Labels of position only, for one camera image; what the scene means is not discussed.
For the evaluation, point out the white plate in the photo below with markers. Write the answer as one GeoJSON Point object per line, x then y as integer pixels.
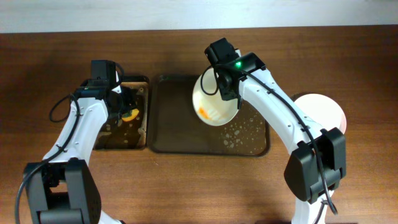
{"type": "Point", "coordinates": [211, 109]}
{"type": "Point", "coordinates": [323, 110]}

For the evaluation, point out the yellow green scrub sponge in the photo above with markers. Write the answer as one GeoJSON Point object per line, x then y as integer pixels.
{"type": "Point", "coordinates": [130, 115]}

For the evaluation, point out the dark brown serving tray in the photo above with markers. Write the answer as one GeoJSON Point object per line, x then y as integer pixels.
{"type": "Point", "coordinates": [175, 128]}

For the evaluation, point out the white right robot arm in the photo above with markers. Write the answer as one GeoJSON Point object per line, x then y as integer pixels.
{"type": "Point", "coordinates": [317, 155]}

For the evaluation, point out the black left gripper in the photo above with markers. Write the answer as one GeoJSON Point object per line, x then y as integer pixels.
{"type": "Point", "coordinates": [125, 106]}

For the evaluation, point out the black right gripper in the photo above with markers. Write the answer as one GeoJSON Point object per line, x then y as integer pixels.
{"type": "Point", "coordinates": [229, 92]}

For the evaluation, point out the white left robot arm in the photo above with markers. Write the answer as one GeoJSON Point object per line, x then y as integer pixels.
{"type": "Point", "coordinates": [60, 188]}

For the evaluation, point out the black tray with soapy water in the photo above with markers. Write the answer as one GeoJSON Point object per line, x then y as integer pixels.
{"type": "Point", "coordinates": [119, 135]}

